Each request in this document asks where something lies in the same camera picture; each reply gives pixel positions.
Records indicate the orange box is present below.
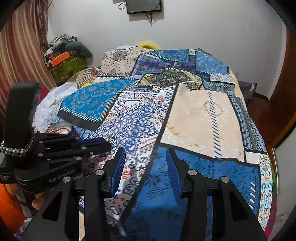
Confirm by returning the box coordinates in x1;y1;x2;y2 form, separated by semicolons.
51;51;70;67

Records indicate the small dark wall monitor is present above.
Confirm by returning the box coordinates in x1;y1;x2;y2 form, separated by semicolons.
125;0;162;15

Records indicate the striped brown cloth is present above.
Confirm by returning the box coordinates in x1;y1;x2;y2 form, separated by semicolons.
75;67;99;89

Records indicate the white cloth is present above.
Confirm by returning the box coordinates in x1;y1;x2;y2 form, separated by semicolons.
33;82;78;133

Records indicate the patchwork patterned bedspread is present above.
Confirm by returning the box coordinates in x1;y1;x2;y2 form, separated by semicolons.
51;46;274;240

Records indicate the beaded bracelet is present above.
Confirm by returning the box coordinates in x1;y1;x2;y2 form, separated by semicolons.
0;131;36;158

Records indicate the brown wooden door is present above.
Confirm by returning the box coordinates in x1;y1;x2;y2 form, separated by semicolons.
247;29;295;145

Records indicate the green patterned cloth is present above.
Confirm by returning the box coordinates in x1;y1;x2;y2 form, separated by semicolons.
49;56;87;84

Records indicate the white wardrobe sliding door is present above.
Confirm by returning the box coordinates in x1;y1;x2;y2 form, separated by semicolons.
268;130;295;240

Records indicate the left hand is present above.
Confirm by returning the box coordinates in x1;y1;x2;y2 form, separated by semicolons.
4;183;54;210

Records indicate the pile of clothes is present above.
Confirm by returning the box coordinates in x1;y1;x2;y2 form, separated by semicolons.
43;34;93;65

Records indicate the striped red curtain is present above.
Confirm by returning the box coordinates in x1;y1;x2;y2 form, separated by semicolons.
1;1;56;116

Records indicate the yellow cloth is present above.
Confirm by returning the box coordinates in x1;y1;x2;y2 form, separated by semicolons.
138;41;161;50

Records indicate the heart-shaped jewelry box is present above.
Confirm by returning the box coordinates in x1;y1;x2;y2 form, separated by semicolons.
46;121;77;137

